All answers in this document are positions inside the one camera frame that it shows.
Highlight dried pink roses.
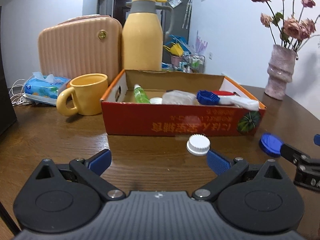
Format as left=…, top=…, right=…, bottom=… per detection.
left=247, top=0, right=320, bottom=53

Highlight white cables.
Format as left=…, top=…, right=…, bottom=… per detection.
left=9, top=79, right=32, bottom=105

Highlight yellow thermos jug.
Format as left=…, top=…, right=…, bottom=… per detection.
left=122, top=0, right=174, bottom=72

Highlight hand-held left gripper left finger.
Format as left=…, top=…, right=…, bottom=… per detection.
left=30, top=149, right=126, bottom=202

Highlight white ribbed cap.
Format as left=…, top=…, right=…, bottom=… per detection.
left=186, top=134, right=211, bottom=156

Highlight dark brown entrance door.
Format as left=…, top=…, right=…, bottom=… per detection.
left=113, top=0, right=133, bottom=27

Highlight blue round lid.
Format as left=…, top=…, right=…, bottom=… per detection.
left=259, top=132, right=285, bottom=158

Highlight blue tissue pack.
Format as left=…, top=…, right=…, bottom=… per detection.
left=24, top=72, right=71, bottom=106

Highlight pink bucket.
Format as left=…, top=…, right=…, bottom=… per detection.
left=170, top=54, right=184, bottom=67

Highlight blue ribbed cap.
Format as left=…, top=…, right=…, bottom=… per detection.
left=196, top=90, right=220, bottom=105

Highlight clear cotton swab container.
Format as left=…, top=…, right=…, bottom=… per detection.
left=162, top=90, right=199, bottom=105

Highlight yellow watering can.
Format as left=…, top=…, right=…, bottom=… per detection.
left=163, top=42, right=182, bottom=55

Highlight pink textured vase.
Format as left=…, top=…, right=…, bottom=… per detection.
left=264, top=44, right=297, bottom=101

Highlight grey side door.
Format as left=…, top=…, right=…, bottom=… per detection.
left=97, top=0, right=108, bottom=15

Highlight green spray bottle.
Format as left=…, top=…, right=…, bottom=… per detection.
left=134, top=84, right=152, bottom=103

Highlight red cardboard box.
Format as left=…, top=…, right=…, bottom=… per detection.
left=101, top=69, right=267, bottom=137

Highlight hanging folded umbrellas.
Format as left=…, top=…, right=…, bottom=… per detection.
left=182, top=0, right=193, bottom=30

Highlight red and white lint brush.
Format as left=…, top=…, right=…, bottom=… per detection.
left=212, top=90, right=240, bottom=105

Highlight purple flower wall decoration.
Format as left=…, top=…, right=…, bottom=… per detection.
left=192, top=31, right=208, bottom=55

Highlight peach ribbed suitcase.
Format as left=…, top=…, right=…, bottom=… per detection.
left=38, top=15, right=123, bottom=85

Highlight wire storage cart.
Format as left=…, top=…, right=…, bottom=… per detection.
left=184, top=54, right=205, bottom=73

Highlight yellow mug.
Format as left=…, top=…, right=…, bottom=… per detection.
left=56, top=73, right=108, bottom=117

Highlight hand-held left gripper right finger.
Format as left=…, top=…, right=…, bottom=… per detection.
left=192, top=149, right=289, bottom=202

